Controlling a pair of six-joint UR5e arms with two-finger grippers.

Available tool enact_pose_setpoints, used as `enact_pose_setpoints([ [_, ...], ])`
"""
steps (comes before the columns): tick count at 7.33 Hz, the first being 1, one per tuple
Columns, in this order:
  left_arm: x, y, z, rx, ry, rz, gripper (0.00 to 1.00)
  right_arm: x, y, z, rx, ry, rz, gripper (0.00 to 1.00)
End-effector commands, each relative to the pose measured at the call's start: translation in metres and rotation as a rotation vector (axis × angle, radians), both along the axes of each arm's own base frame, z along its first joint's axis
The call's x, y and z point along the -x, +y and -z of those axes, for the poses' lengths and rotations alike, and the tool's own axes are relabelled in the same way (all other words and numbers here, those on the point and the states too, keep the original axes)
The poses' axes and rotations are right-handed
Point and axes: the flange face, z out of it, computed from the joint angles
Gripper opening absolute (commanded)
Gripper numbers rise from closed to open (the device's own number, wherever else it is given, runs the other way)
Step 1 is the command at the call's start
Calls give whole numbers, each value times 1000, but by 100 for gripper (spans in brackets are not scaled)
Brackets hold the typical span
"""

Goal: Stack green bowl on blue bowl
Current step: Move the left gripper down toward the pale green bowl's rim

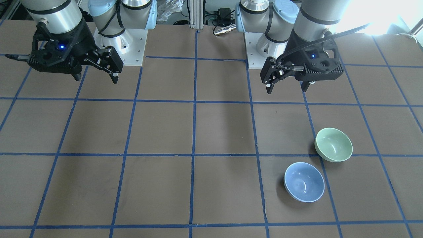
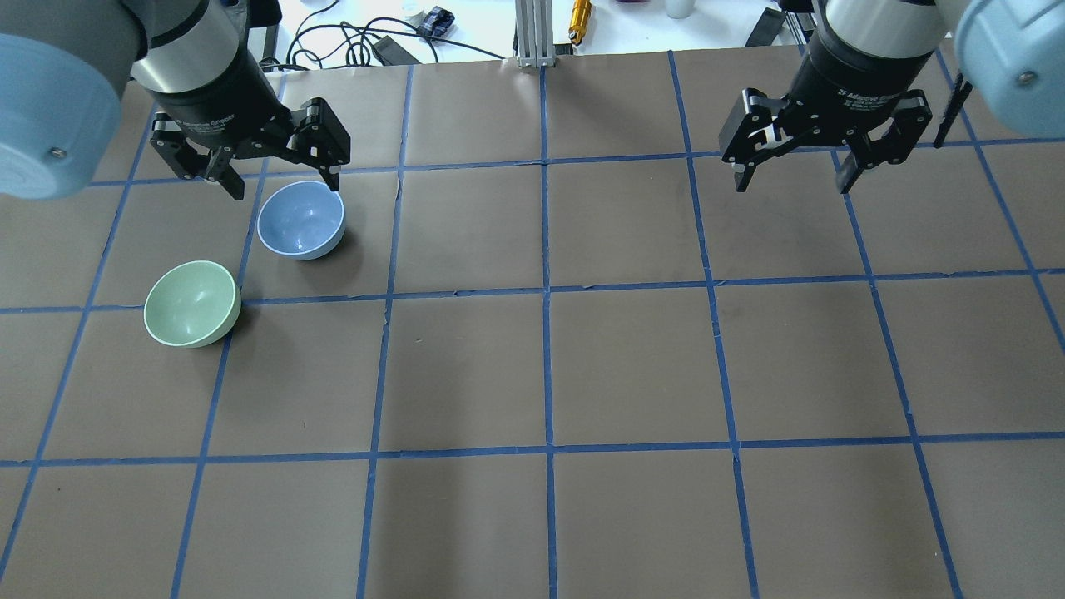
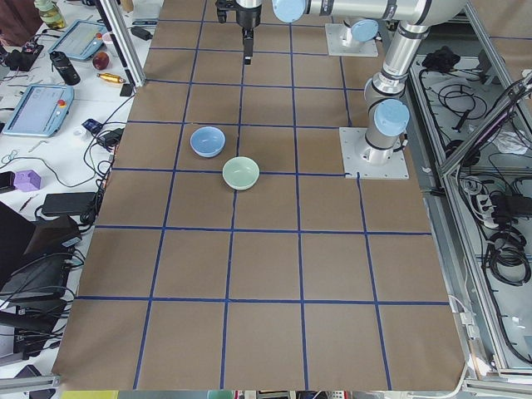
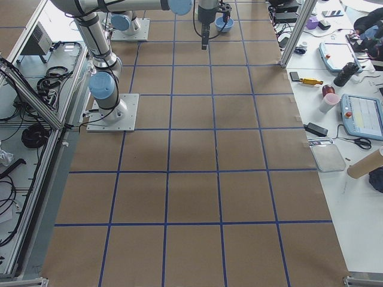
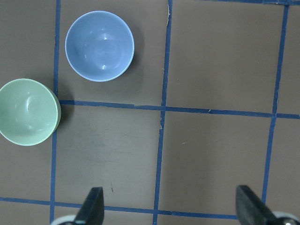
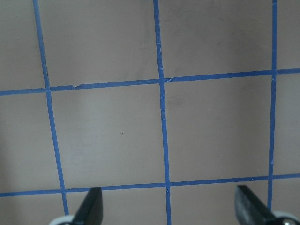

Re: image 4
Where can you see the purple tissue box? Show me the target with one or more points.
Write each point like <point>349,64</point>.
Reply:
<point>312,23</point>

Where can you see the aluminium frame post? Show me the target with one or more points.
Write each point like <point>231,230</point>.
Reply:
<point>297,31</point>

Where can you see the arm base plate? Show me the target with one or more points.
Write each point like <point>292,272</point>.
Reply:
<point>127,30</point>
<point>123,118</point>

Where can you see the lower blue teach pendant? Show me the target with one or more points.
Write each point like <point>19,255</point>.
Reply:
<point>362,116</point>

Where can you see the black power adapter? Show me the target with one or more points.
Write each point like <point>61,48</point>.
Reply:
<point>315,129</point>

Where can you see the grey control box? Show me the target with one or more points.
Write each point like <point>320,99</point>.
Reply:
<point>38,44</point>

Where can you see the upper blue teach pendant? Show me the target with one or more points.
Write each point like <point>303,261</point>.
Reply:
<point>336,55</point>

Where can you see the aluminium frame rail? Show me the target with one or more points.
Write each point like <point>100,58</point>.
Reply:
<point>26,93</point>

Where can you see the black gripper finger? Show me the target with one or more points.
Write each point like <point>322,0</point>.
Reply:
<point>203,36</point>
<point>207,32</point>

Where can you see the white cup pink lid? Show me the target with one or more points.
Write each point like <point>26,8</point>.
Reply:
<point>329,101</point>

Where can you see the black electronics box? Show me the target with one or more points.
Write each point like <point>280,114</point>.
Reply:
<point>286,13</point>

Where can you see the dark red jar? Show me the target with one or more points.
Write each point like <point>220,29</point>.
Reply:
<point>326,89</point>

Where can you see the cardboard tube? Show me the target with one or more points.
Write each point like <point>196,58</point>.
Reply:
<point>366,164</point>

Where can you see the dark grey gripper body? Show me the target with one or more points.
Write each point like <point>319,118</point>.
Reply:
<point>205,15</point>

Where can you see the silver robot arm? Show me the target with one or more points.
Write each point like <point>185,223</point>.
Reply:
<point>103,84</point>
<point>107,29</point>

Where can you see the black handled scissors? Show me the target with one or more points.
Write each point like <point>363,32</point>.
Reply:
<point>363,143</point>

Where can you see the blue teach pendant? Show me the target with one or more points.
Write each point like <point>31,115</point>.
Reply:
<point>336,55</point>
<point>362,116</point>

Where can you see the blue bowl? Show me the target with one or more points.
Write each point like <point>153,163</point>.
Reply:
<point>222,26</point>

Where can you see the black water bottle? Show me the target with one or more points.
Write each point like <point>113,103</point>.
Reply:
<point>345,74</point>

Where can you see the black smartphone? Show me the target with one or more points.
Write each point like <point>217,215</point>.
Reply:
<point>294,76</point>

